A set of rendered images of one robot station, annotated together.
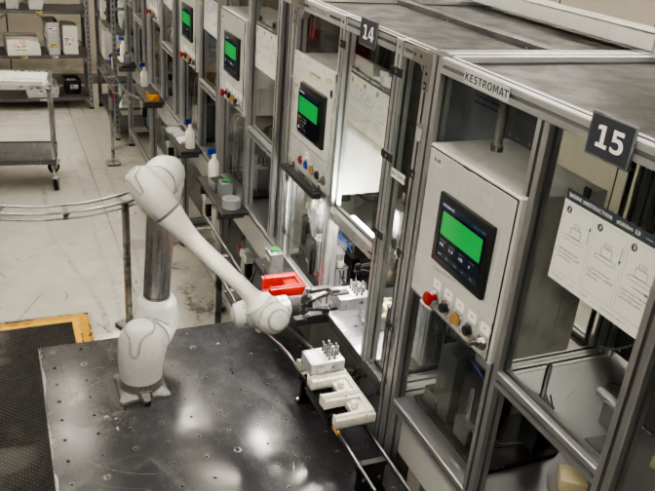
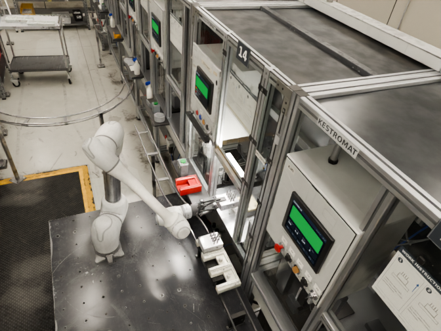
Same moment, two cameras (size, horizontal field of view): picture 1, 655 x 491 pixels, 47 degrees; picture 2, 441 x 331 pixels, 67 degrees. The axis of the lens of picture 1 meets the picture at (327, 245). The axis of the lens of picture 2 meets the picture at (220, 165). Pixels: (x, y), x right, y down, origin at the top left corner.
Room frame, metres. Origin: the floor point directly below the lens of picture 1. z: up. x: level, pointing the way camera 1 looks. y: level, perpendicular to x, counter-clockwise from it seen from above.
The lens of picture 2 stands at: (0.96, 0.05, 2.57)
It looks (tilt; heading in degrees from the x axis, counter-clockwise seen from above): 40 degrees down; 357
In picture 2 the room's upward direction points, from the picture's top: 7 degrees clockwise
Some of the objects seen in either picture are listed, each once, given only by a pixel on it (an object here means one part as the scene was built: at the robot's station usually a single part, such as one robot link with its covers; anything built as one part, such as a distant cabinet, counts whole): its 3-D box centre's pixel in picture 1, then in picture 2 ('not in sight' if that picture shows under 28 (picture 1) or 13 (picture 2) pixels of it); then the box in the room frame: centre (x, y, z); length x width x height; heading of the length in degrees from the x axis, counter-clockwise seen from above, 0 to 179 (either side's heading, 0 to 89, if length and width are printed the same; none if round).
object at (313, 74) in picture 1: (337, 120); (220, 90); (2.86, 0.00, 1.60); 0.42 x 0.29 x 0.46; 25
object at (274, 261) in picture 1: (276, 262); (184, 167); (2.82, 0.21, 0.97); 0.08 x 0.08 x 0.12; 25
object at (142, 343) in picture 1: (140, 348); (105, 231); (2.28, 0.64, 0.85); 0.18 x 0.16 x 0.22; 178
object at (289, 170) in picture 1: (300, 177); (197, 125); (2.80, 0.13, 1.37); 0.36 x 0.04 x 0.04; 25
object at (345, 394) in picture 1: (333, 395); (216, 264); (2.12, -0.07, 0.84); 0.36 x 0.14 x 0.10; 25
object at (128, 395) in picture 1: (142, 384); (107, 249); (2.26, 0.64, 0.71); 0.22 x 0.18 x 0.06; 25
